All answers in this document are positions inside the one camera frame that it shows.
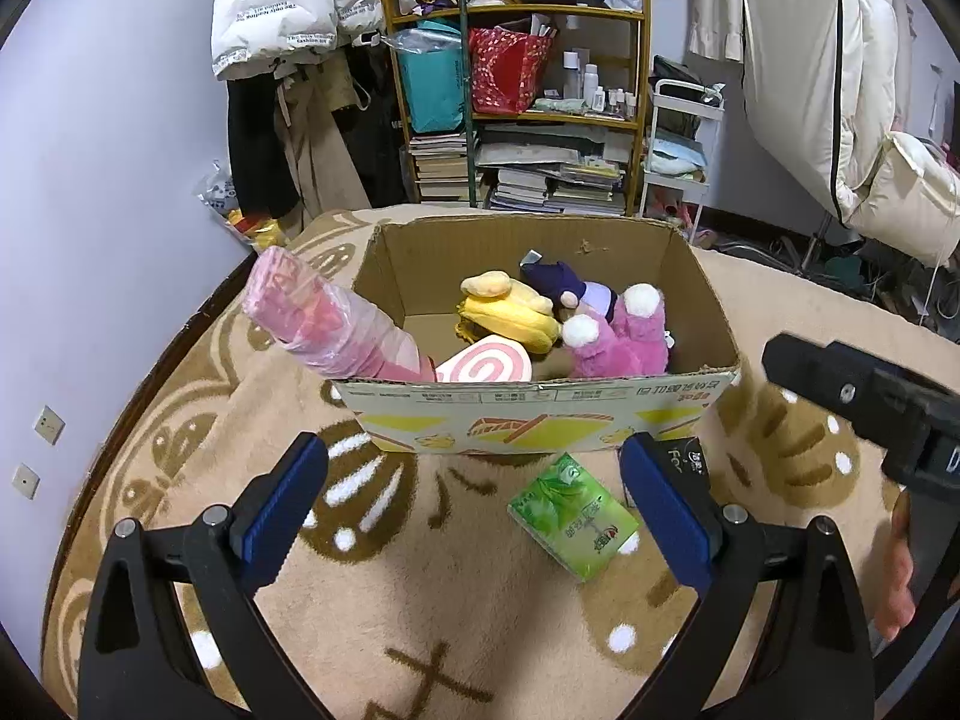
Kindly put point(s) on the stack of books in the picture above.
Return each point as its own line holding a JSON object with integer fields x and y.
{"x": 440, "y": 166}

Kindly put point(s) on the purple haired doll plush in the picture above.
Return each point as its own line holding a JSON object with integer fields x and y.
{"x": 558, "y": 282}

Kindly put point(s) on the pink rabbit plush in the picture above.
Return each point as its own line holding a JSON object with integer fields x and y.
{"x": 632, "y": 344}

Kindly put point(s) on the white quilted cover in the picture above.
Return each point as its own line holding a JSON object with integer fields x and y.
{"x": 826, "y": 90}

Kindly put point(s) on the pink swirl cushion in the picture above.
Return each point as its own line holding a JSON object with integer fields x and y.
{"x": 493, "y": 359}

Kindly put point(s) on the plastic bag with toys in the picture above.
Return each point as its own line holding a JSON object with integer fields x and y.
{"x": 216, "y": 191}

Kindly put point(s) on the beige coat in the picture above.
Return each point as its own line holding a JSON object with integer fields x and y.
{"x": 717, "y": 30}

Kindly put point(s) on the open cardboard box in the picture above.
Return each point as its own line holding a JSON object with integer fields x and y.
{"x": 547, "y": 359}

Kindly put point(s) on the red patterned gift bag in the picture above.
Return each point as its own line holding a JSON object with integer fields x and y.
{"x": 507, "y": 69}

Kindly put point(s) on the white rolling cart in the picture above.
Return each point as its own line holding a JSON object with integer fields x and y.
{"x": 681, "y": 139}

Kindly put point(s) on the wall socket lower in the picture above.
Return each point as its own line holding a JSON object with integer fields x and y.
{"x": 26, "y": 481}

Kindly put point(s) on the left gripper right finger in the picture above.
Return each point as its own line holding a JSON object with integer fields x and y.
{"x": 812, "y": 659}

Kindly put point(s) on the yellow bear plush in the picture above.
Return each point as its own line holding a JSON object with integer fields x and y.
{"x": 493, "y": 303}

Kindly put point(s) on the pink towel roll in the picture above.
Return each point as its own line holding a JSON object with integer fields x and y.
{"x": 330, "y": 329}

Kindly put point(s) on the teal bag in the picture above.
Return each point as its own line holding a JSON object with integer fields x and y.
{"x": 430, "y": 58}

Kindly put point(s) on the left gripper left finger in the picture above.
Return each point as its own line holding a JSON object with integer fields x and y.
{"x": 138, "y": 660}

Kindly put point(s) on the wooden bookshelf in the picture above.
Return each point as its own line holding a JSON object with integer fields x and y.
{"x": 637, "y": 62}

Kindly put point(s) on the wall socket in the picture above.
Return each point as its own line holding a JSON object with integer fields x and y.
{"x": 26, "y": 481}
{"x": 48, "y": 425}

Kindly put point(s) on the right hand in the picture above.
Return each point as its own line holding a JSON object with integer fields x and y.
{"x": 895, "y": 606}

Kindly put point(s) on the black Face tissue pack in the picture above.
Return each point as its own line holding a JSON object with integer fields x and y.
{"x": 687, "y": 456}

